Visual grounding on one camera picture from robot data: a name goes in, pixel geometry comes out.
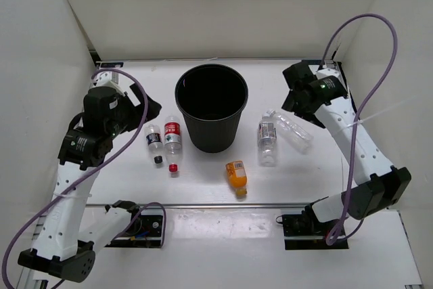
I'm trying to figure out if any pepsi bottle black cap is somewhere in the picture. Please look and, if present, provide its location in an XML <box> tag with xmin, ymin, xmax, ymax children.
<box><xmin>145</xmin><ymin>124</ymin><xmax>163</xmax><ymax>165</ymax></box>

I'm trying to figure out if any clear unlabelled plastic bottle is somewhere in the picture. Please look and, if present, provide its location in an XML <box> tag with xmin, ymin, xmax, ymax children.
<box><xmin>267</xmin><ymin>109</ymin><xmax>313</xmax><ymax>154</ymax></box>

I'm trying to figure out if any red label water bottle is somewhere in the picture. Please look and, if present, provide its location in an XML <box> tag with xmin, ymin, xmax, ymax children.
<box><xmin>164</xmin><ymin>115</ymin><xmax>182</xmax><ymax>175</ymax></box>

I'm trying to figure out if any clear bottle colourful label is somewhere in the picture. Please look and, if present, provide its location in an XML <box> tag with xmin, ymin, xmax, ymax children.
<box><xmin>257</xmin><ymin>114</ymin><xmax>277</xmax><ymax>167</ymax></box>

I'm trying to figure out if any black plastic waste bin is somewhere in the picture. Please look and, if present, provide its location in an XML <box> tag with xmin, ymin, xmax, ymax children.
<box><xmin>175</xmin><ymin>64</ymin><xmax>248</xmax><ymax>153</ymax></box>

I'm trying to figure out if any orange juice bottle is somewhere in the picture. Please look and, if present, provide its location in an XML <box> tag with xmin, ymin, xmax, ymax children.
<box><xmin>225</xmin><ymin>160</ymin><xmax>248</xmax><ymax>198</ymax></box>

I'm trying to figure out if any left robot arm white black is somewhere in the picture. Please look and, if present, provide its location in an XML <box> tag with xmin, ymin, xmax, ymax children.
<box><xmin>18</xmin><ymin>69</ymin><xmax>161</xmax><ymax>283</ymax></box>

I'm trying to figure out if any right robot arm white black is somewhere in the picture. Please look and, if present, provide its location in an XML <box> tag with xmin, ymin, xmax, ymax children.
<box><xmin>282</xmin><ymin>62</ymin><xmax>411</xmax><ymax>235</ymax></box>

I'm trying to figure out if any white zip tie right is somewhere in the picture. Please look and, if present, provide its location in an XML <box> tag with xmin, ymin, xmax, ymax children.
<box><xmin>333</xmin><ymin>95</ymin><xmax>419</xmax><ymax>134</ymax></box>

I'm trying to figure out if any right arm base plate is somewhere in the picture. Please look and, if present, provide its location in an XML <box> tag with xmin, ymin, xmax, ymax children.
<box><xmin>275</xmin><ymin>215</ymin><xmax>349</xmax><ymax>250</ymax></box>

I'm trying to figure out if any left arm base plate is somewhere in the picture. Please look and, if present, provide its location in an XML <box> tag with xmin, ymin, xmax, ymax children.
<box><xmin>106</xmin><ymin>206</ymin><xmax>166</xmax><ymax>248</ymax></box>

